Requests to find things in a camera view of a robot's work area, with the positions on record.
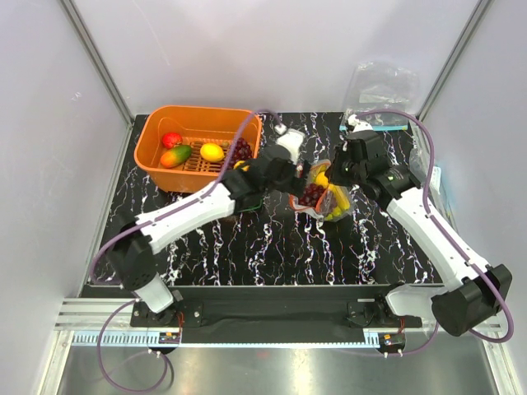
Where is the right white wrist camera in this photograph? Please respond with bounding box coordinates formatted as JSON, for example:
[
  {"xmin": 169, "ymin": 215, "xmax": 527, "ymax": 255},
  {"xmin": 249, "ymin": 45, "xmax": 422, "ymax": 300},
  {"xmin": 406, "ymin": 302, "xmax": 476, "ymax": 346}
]
[{"xmin": 346, "ymin": 114, "xmax": 374, "ymax": 133}]

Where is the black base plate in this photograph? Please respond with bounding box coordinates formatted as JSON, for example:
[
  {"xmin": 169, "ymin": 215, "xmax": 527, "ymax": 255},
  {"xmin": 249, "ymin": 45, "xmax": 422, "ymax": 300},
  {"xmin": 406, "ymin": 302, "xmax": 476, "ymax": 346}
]
[{"xmin": 130, "ymin": 285, "xmax": 422, "ymax": 346}]

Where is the dark red grape bunch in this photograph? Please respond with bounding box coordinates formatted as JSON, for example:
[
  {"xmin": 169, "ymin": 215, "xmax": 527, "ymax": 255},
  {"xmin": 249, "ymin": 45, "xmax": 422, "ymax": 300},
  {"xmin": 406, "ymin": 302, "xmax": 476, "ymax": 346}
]
[{"xmin": 298, "ymin": 183, "xmax": 327, "ymax": 207}]

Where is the small yellow orange fruit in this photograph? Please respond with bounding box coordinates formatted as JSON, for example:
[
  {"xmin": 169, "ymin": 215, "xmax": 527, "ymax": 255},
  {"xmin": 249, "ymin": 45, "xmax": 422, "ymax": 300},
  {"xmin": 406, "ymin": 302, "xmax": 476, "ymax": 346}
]
[{"xmin": 233, "ymin": 160, "xmax": 250, "ymax": 171}]

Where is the red zip clear bag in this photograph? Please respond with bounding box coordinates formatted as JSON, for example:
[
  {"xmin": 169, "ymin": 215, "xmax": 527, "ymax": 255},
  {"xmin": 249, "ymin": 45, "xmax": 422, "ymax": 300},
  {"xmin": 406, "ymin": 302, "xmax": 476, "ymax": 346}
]
[{"xmin": 289, "ymin": 160, "xmax": 354, "ymax": 222}]

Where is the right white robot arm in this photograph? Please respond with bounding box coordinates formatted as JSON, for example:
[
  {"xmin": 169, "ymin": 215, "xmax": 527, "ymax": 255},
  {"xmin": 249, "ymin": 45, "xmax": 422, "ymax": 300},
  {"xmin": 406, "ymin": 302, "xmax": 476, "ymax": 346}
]
[{"xmin": 326, "ymin": 130, "xmax": 512, "ymax": 337}]

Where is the yellow lemon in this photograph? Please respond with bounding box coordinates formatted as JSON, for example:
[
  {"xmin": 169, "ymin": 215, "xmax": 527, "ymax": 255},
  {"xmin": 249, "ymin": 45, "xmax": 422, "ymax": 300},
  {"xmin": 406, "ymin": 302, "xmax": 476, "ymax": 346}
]
[{"xmin": 200, "ymin": 142, "xmax": 225, "ymax": 163}]

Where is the clear plastic bag right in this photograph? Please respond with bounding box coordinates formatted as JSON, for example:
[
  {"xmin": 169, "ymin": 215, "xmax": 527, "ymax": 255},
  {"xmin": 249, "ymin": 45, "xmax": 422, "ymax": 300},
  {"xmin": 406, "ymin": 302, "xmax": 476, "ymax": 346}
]
[{"xmin": 408, "ymin": 146, "xmax": 445, "ymax": 209}]

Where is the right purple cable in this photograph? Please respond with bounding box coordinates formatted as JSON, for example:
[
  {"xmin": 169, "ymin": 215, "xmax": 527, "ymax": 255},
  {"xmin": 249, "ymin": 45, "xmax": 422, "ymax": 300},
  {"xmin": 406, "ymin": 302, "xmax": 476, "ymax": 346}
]
[{"xmin": 353, "ymin": 109, "xmax": 515, "ymax": 359}]

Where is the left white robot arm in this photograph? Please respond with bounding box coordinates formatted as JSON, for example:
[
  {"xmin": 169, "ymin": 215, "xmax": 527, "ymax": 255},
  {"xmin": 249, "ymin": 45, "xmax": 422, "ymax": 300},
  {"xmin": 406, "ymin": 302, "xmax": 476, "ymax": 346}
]
[{"xmin": 106, "ymin": 138, "xmax": 309, "ymax": 326}]

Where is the yellow pear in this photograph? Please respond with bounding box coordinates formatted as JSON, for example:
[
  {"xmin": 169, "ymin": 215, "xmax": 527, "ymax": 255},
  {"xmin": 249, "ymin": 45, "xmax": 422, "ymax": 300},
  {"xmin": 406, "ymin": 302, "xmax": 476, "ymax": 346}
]
[{"xmin": 315, "ymin": 172, "xmax": 329, "ymax": 189}]

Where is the red apple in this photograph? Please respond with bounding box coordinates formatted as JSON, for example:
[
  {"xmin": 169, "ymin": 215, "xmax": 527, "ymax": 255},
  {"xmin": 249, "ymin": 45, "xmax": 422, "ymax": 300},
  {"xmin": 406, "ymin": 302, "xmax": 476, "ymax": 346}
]
[{"xmin": 161, "ymin": 132, "xmax": 183, "ymax": 150}]

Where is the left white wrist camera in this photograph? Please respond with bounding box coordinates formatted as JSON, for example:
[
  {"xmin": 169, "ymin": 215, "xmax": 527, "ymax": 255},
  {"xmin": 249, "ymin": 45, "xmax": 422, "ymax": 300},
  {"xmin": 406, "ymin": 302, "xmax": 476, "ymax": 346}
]
[{"xmin": 274, "ymin": 124, "xmax": 305, "ymax": 163}]

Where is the orange plastic basket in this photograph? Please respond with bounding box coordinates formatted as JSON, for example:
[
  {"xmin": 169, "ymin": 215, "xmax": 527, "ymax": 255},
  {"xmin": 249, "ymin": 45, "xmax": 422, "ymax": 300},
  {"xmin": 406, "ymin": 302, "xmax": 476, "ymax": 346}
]
[{"xmin": 134, "ymin": 105, "xmax": 250, "ymax": 193}]

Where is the yellow banana bunch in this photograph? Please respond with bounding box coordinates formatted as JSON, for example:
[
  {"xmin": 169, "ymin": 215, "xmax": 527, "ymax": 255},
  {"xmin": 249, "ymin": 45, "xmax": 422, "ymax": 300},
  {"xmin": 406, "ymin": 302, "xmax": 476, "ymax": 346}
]
[{"xmin": 324, "ymin": 184, "xmax": 351, "ymax": 221}]

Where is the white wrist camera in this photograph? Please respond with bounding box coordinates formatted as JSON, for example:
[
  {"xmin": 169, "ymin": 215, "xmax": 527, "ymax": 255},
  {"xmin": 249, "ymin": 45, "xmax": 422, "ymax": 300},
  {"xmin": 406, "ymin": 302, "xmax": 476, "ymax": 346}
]
[
  {"xmin": 346, "ymin": 114, "xmax": 374, "ymax": 133},
  {"xmin": 274, "ymin": 124, "xmax": 305, "ymax": 163}
]

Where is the blue zip plastic bag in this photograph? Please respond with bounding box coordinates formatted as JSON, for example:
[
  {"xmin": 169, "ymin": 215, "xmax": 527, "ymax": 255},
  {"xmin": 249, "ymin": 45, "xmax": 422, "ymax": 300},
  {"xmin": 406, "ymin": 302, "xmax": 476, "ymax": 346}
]
[{"xmin": 339, "ymin": 61, "xmax": 420, "ymax": 132}]

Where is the orange green mango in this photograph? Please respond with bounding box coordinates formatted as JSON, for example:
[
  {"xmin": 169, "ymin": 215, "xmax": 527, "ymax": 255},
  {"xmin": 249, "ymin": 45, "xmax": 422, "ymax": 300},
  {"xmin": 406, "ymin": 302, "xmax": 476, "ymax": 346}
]
[{"xmin": 160, "ymin": 145, "xmax": 192, "ymax": 169}]

